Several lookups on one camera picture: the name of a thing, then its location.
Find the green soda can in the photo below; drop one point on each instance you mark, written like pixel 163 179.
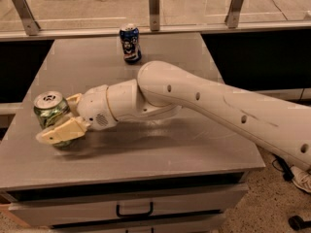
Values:
pixel 51 108

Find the black chair base leg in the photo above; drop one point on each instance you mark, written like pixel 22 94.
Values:
pixel 287 173

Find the white sneaker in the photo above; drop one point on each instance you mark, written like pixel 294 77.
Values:
pixel 301 179

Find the black drawer handle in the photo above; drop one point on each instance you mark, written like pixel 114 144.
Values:
pixel 134 210

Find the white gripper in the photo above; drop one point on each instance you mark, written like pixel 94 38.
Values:
pixel 93 108

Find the grey lower drawer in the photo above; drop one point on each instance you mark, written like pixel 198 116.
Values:
pixel 204 223

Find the metal railing bracket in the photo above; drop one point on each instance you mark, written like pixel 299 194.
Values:
pixel 233 14
pixel 29 23
pixel 154 9

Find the left metal railing bracket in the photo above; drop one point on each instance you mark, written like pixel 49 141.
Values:
pixel 29 23

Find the right metal railing bracket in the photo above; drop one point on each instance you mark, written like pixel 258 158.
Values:
pixel 233 14

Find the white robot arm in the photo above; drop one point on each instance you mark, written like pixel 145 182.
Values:
pixel 161 89

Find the grey upper drawer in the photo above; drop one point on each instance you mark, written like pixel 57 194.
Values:
pixel 167 202

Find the black chair caster wheel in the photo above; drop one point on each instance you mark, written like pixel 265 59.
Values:
pixel 298 223

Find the blue soda can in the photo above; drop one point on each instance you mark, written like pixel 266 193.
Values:
pixel 129 36

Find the grey drawer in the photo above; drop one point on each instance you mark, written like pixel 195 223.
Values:
pixel 167 202
pixel 204 223

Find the middle metal railing bracket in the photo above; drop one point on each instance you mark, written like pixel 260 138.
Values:
pixel 154 9

